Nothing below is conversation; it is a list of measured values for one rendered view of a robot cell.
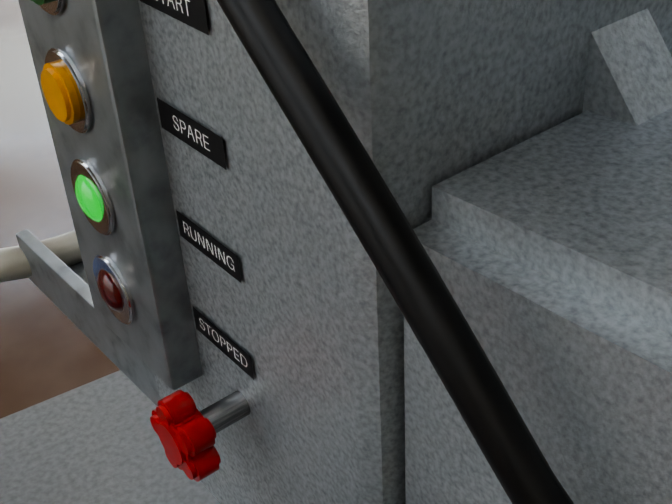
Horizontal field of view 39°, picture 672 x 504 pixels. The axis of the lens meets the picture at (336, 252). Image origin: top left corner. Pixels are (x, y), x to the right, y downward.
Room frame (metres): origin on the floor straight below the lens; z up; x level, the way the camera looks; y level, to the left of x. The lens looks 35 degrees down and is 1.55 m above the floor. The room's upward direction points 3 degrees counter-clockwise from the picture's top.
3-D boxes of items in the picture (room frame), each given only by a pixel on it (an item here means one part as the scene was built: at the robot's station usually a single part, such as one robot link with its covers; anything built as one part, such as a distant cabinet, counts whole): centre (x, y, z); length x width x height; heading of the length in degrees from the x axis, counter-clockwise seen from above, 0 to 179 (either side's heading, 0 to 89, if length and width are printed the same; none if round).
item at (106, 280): (0.36, 0.10, 1.29); 0.02 x 0.01 x 0.02; 37
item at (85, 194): (0.36, 0.10, 1.34); 0.02 x 0.01 x 0.02; 37
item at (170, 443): (0.30, 0.06, 1.26); 0.04 x 0.04 x 0.04; 37
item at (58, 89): (0.36, 0.11, 1.39); 0.03 x 0.01 x 0.03; 37
